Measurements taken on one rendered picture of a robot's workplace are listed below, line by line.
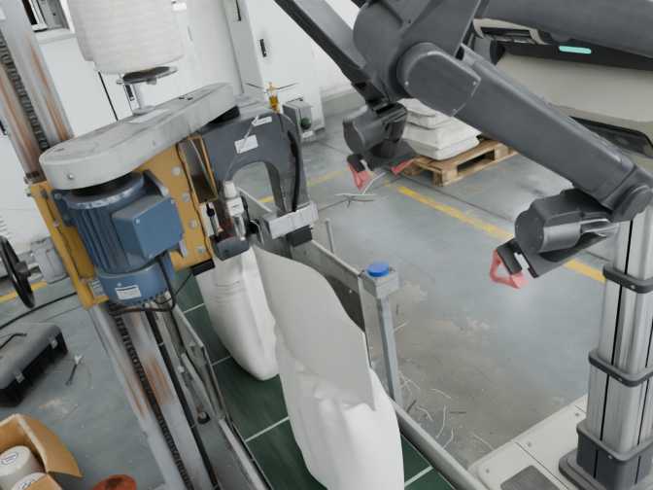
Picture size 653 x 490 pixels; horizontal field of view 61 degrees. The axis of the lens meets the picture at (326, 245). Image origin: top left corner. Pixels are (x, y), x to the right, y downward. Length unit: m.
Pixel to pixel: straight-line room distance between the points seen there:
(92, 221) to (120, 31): 0.34
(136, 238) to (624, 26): 0.82
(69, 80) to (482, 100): 3.62
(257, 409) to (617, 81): 1.42
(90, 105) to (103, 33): 2.97
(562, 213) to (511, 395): 1.70
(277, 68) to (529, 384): 3.66
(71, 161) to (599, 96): 0.88
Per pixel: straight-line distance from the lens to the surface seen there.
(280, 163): 1.42
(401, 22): 0.47
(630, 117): 0.94
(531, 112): 0.58
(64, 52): 4.00
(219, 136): 1.35
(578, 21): 0.56
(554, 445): 1.89
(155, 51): 1.08
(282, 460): 1.75
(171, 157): 1.33
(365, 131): 1.05
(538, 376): 2.47
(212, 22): 5.58
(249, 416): 1.90
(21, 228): 4.20
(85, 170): 1.07
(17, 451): 2.58
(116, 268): 1.18
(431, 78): 0.46
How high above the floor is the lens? 1.68
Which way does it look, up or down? 29 degrees down
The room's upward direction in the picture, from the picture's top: 11 degrees counter-clockwise
